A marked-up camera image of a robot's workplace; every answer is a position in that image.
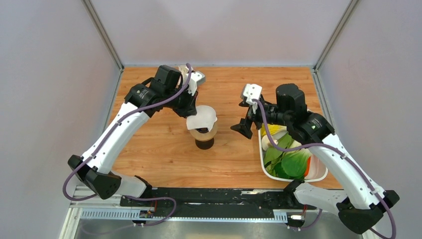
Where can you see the white paper coffee filter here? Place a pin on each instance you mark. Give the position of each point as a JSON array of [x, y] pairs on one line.
[[205, 118]]

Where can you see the orange carrot toy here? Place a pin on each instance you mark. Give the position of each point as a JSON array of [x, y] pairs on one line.
[[308, 167]]

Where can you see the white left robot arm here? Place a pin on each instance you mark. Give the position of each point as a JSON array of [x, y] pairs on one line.
[[172, 88]]

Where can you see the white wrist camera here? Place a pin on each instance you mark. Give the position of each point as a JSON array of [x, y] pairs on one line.
[[196, 79], [250, 94]]

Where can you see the white plastic basin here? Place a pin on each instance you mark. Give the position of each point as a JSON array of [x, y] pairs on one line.
[[318, 170]]

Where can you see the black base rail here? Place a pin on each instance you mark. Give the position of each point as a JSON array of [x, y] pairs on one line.
[[217, 202]]

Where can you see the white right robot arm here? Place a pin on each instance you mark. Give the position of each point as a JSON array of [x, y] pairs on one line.
[[361, 203]]

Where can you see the green bok choy toy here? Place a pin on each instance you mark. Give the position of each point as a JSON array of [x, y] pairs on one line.
[[286, 165]]

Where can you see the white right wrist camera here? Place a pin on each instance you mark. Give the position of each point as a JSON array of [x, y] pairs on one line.
[[250, 94]]

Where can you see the white mushroom toy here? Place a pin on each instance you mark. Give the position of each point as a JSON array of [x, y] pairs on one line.
[[266, 142]]

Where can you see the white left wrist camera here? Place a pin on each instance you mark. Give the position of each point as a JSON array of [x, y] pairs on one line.
[[196, 79]]

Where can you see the brown glass carafe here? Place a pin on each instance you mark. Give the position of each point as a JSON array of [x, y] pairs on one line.
[[204, 145]]

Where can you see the yellow napa cabbage toy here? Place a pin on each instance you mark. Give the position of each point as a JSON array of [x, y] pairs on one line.
[[273, 129]]

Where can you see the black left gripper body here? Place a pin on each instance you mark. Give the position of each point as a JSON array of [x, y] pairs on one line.
[[181, 104]]

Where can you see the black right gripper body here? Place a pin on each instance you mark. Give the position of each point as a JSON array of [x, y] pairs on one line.
[[273, 115]]

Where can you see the stack of paper coffee filters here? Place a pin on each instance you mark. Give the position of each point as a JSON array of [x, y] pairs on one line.
[[184, 71]]

